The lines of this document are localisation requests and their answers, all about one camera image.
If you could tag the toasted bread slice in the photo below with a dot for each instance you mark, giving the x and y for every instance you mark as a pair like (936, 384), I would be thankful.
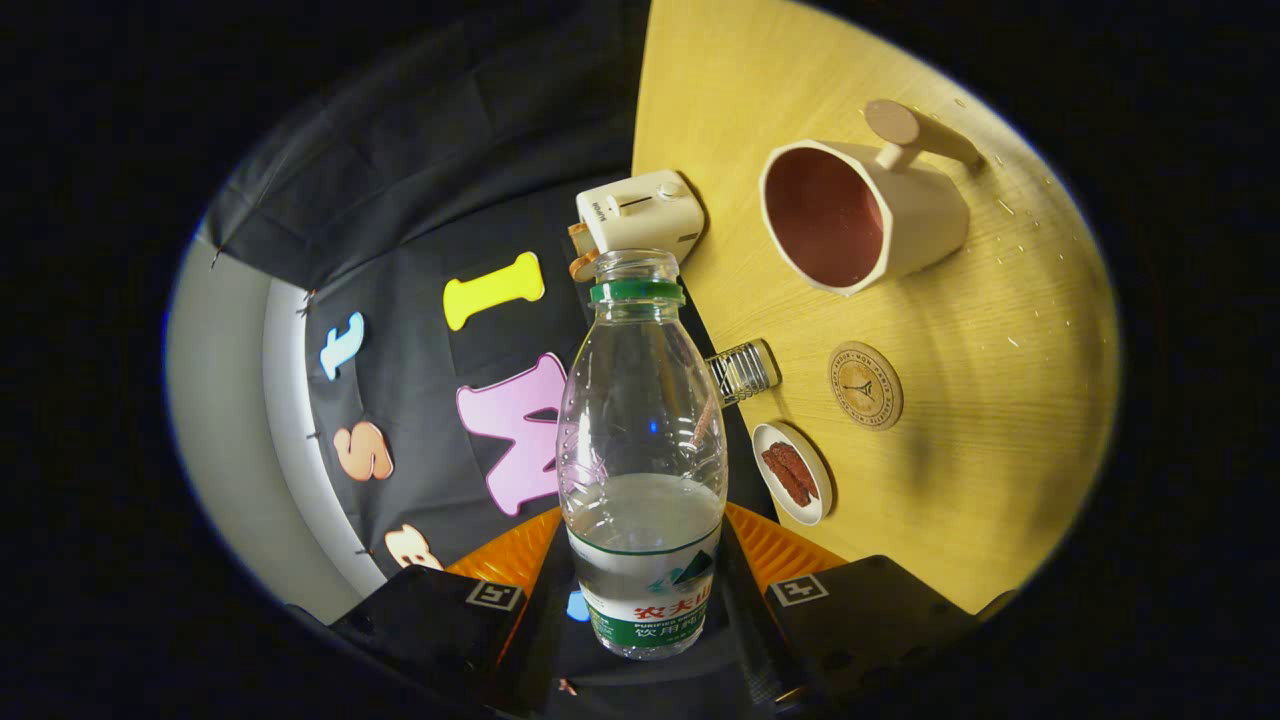
(578, 237)
(583, 268)

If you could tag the clear plastic juice bottle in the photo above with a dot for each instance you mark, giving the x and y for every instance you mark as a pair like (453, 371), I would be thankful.
(640, 520)

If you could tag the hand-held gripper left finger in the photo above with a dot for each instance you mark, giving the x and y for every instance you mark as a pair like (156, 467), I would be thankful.
(430, 625)

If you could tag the white toaster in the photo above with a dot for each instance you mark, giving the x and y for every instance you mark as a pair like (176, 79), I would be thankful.
(640, 215)

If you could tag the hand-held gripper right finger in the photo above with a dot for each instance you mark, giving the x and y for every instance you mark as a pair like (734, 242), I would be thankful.
(870, 610)

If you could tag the round wooden coaster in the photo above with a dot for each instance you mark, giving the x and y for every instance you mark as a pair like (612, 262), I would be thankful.
(866, 386)

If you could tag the wooden table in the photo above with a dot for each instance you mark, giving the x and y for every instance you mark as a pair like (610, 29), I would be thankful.
(950, 480)

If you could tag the thin pink stick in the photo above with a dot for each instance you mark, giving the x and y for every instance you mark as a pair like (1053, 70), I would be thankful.
(702, 423)

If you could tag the black backdrop cloth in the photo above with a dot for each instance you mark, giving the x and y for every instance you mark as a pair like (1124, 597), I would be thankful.
(480, 150)

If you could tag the brown meat piece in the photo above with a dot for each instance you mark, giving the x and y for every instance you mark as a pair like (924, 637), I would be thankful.
(783, 480)
(798, 468)

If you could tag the white round plate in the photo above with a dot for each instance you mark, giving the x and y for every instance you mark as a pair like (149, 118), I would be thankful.
(815, 500)

